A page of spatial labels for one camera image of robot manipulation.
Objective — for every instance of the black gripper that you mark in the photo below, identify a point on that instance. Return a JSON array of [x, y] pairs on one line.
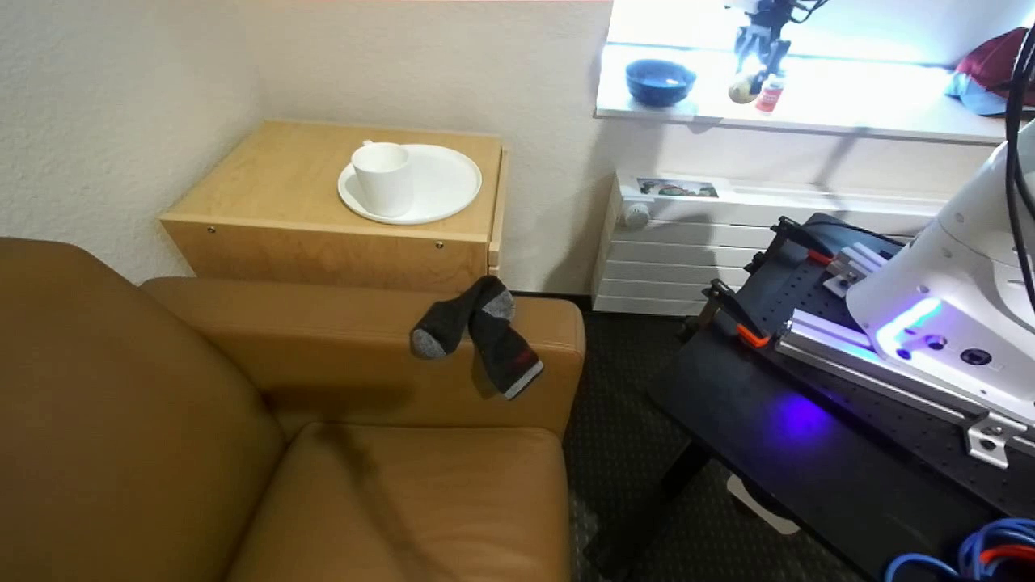
[[769, 16]]

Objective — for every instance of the yellow lemon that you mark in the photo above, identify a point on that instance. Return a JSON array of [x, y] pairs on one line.
[[743, 89]]

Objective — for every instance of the dark blue bowl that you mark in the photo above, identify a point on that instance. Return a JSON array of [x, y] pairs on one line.
[[661, 84]]

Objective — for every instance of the white mug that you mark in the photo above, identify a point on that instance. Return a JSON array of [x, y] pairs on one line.
[[382, 178]]

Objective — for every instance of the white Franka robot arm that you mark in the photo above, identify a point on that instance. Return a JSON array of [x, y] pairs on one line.
[[949, 269]]

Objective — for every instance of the white round plate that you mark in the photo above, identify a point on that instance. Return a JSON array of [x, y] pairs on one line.
[[442, 190]]

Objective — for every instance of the light wooden nightstand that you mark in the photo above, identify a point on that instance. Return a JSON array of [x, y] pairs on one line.
[[280, 196]]

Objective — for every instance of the orange bottle with white cap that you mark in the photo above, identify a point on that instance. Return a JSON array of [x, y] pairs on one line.
[[769, 99]]

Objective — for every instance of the white windowsill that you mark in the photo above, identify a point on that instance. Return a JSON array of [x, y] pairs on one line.
[[862, 108]]

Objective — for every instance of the red and blue cloth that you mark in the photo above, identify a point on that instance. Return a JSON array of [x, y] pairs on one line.
[[998, 70]]

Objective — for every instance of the dark grey sock red stripes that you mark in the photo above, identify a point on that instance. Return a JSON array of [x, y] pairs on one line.
[[496, 335]]

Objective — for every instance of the black robot table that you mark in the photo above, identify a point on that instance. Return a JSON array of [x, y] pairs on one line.
[[820, 454]]

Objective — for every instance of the white object under table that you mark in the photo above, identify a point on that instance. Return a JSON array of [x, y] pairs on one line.
[[761, 506]]

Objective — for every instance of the brown leather armchair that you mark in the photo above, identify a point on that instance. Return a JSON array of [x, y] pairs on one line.
[[162, 454]]

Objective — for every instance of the aluminium mounting rail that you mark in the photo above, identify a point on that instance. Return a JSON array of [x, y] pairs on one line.
[[862, 360]]

